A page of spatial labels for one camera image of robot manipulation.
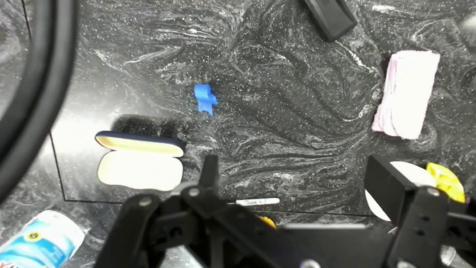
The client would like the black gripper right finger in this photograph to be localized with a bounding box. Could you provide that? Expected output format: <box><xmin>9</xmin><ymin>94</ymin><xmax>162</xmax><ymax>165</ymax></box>
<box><xmin>363</xmin><ymin>155</ymin><xmax>476</xmax><ymax>268</ymax></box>

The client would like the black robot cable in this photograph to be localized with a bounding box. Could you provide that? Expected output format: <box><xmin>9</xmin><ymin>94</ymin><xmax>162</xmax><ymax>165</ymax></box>
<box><xmin>0</xmin><ymin>0</ymin><xmax>80</xmax><ymax>203</ymax></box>

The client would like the white marker pen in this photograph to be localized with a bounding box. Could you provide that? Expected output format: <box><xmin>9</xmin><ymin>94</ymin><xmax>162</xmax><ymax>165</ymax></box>
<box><xmin>232</xmin><ymin>197</ymin><xmax>281</xmax><ymax>209</ymax></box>

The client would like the small blue toy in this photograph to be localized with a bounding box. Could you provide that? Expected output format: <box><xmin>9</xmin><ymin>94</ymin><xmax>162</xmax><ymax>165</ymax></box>
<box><xmin>192</xmin><ymin>82</ymin><xmax>220</xmax><ymax>118</ymax></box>

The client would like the yellow orange object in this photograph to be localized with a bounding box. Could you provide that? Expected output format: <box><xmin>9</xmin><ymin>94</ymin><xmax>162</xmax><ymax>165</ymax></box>
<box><xmin>254</xmin><ymin>213</ymin><xmax>279</xmax><ymax>231</ymax></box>

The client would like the white blue spray bottle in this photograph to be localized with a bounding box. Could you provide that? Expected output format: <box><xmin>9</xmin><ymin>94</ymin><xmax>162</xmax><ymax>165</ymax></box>
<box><xmin>0</xmin><ymin>209</ymin><xmax>86</xmax><ymax>268</ymax></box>

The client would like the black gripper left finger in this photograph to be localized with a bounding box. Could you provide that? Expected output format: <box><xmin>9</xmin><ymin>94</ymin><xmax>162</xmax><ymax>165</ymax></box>
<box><xmin>93</xmin><ymin>155</ymin><xmax>318</xmax><ymax>268</ymax></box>

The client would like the yellow crumpled object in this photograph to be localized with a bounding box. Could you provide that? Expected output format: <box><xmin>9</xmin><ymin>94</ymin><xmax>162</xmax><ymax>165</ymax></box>
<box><xmin>425</xmin><ymin>161</ymin><xmax>467</xmax><ymax>206</ymax></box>

